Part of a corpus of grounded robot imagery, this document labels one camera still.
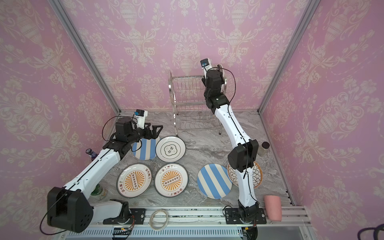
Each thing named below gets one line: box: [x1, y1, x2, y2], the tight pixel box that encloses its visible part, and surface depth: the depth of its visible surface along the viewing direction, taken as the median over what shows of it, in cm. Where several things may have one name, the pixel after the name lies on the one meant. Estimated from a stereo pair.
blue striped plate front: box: [197, 163, 233, 200], surface depth 87 cm
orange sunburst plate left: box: [116, 163, 153, 198], surface depth 87 cm
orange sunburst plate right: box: [154, 163, 189, 198], surface depth 87 cm
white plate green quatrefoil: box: [155, 136, 187, 163], surface depth 99 cm
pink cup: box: [264, 195, 282, 222], surface depth 74 cm
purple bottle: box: [85, 148, 99, 162], surface depth 77 cm
